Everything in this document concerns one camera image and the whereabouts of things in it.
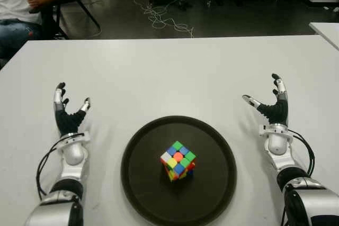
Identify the white paper scrap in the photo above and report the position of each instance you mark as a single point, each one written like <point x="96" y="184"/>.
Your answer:
<point x="335" y="8"/>

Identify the multicoloured Rubik's cube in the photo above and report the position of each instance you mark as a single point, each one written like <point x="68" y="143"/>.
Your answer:
<point x="177" y="161"/>

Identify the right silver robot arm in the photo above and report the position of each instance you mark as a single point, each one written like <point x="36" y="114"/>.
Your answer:
<point x="296" y="178"/>

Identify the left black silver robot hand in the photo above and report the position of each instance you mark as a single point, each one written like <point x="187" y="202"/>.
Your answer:
<point x="67" y="121"/>

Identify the dark brown round plate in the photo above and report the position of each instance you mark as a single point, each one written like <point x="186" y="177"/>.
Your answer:
<point x="178" y="183"/>

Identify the white side table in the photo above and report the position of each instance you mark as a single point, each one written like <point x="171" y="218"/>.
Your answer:
<point x="327" y="32"/>

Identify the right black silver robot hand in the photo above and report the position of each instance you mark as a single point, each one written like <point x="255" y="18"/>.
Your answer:
<point x="275" y="112"/>

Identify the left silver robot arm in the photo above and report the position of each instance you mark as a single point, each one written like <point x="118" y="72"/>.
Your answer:
<point x="69" y="162"/>

